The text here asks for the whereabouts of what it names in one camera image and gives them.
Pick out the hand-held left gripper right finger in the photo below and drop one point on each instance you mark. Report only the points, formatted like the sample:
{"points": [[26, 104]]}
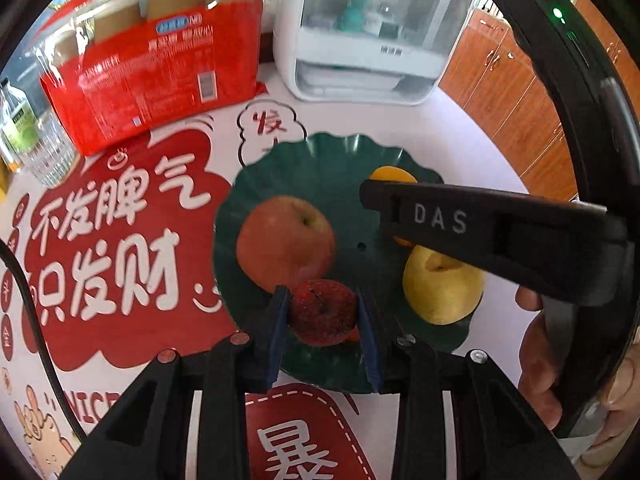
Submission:
{"points": [[370, 345]]}

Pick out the person's right hand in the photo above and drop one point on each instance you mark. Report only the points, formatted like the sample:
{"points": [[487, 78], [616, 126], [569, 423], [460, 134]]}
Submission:
{"points": [[535, 360]]}

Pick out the green label vinegar bottle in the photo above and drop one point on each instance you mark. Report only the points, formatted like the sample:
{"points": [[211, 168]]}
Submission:
{"points": [[17, 120]]}

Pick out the red hawthorn berry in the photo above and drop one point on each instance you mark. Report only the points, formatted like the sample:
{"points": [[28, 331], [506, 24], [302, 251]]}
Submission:
{"points": [[322, 312]]}

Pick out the red paper cup package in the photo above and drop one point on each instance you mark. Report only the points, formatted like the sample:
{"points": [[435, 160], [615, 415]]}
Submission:
{"points": [[150, 70]]}

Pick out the smooth yellow pear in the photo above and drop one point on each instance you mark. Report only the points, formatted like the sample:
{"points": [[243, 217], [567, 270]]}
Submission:
{"points": [[440, 290]]}

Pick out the wooden floor cabinets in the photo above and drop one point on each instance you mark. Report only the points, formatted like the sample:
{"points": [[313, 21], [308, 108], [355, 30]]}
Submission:
{"points": [[500, 90]]}

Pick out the clear ribbed glass cup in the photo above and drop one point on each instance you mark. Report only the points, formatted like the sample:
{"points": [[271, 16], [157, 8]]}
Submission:
{"points": [[50, 157]]}

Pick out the dark green scalloped plate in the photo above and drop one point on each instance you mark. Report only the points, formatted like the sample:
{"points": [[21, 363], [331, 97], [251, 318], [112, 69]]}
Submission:
{"points": [[320, 170]]}

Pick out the red apple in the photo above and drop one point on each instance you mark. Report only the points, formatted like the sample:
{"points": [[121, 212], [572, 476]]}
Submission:
{"points": [[280, 245]]}

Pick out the orange tangerine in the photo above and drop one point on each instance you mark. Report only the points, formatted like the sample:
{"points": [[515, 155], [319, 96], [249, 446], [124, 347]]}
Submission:
{"points": [[392, 174], [354, 335]]}

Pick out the white countertop sterilizer appliance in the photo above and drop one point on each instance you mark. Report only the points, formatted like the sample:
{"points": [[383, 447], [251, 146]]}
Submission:
{"points": [[370, 35]]}

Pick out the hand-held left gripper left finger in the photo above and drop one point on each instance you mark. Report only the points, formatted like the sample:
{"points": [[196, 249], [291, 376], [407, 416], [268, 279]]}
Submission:
{"points": [[277, 335]]}

